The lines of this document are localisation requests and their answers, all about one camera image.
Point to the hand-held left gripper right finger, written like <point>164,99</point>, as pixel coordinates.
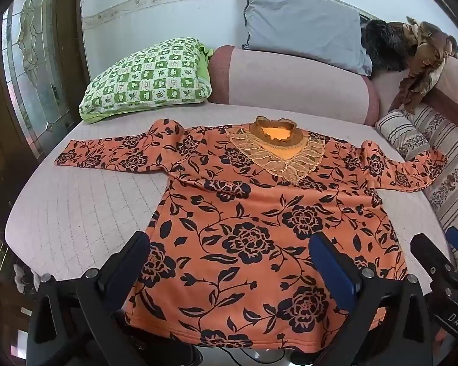
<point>330,267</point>

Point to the brown ruffled cloth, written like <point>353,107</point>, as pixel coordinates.
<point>423,61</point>

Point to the green white checked pillow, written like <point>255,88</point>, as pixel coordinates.
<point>145,80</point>

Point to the wooden patterned-glass door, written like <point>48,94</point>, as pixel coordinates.
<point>30,64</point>

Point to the pink maroon-ended bolster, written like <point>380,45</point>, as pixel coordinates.
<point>290,84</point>
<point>456,84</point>

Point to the orange black floral shirt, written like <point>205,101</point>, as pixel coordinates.
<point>252,206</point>

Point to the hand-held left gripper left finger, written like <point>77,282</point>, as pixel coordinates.
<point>139,249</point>

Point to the pink quilted bed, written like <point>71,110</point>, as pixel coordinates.
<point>80,206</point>

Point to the grey pillow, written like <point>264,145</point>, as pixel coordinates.
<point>301,26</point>

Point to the black furry garment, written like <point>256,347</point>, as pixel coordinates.
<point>385,44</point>

